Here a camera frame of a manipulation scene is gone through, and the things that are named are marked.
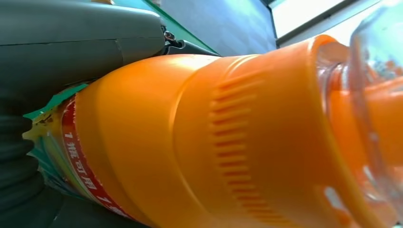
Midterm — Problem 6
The white framed display panel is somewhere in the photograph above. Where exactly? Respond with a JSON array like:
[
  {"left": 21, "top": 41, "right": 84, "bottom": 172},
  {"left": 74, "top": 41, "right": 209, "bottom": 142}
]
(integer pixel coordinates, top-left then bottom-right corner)
[{"left": 268, "top": 0, "right": 382, "bottom": 48}]

